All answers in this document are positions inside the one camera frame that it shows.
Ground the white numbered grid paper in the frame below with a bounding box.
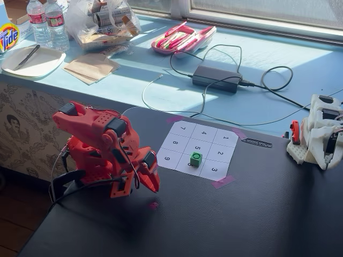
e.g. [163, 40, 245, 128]
[156, 120, 239, 182]

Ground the rolled printed paper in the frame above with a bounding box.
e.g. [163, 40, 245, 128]
[92, 10, 129, 35]

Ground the thin black cable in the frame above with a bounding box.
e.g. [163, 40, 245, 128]
[189, 76, 243, 118]

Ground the brown paper napkin stack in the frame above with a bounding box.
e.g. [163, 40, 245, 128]
[62, 52, 121, 86]

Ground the green cube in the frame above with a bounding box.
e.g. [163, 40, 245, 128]
[189, 151, 203, 167]

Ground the black adapter power cord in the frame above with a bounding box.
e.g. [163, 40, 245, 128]
[240, 66, 311, 111]

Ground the thin white cable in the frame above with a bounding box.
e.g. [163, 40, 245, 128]
[141, 74, 204, 116]

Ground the Tide detergent cardboard box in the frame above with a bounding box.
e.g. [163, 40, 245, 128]
[0, 0, 35, 55]

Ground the window frame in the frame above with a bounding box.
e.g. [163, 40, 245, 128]
[128, 0, 343, 45]

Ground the white framed window screen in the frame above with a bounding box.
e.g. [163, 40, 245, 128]
[191, 0, 343, 22]

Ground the pink highlighter pen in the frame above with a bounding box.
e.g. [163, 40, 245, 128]
[164, 20, 188, 37]
[160, 32, 186, 49]

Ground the white square plate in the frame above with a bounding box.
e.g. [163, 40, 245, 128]
[1, 44, 67, 79]

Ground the orange black table clamp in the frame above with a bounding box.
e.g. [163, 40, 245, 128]
[281, 119, 301, 146]

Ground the pink white device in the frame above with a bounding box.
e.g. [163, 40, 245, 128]
[151, 20, 217, 59]

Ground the clear plastic bag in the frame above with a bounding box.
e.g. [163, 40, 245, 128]
[65, 0, 142, 52]

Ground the black looped adapter cable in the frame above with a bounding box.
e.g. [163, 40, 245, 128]
[169, 44, 243, 80]

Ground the patterned illustrated panel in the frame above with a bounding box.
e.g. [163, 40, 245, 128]
[0, 80, 121, 185]

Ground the crumpled clear wrapper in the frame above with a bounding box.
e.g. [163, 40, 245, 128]
[100, 44, 131, 57]

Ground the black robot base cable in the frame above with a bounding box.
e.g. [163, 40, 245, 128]
[47, 178, 126, 214]

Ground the flat printed flyer stack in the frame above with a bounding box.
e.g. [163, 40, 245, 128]
[77, 32, 132, 52]

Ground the clear plastic water bottle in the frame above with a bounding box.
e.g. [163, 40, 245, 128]
[44, 0, 70, 52]
[26, 0, 53, 48]

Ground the black knife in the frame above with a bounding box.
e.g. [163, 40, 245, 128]
[12, 44, 41, 71]

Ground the black power adapter brick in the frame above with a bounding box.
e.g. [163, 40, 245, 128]
[191, 65, 244, 94]

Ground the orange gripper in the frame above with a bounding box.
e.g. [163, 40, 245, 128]
[135, 146, 161, 193]

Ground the light blue windowsill ledge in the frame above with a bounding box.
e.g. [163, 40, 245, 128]
[0, 9, 343, 138]

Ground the black toothed strip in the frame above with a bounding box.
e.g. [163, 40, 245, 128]
[242, 137, 273, 148]

